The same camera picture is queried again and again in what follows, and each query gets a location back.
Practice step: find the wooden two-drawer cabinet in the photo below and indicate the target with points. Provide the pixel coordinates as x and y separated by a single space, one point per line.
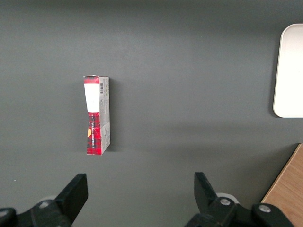
288 189

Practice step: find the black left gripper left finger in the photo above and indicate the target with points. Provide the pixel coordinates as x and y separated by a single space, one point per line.
68 196

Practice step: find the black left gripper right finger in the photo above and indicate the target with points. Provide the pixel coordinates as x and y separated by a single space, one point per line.
206 196

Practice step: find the red plaid cardboard box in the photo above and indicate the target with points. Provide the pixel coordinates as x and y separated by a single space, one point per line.
94 139

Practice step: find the cream rectangular tray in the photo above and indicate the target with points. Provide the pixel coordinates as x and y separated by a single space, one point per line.
291 71

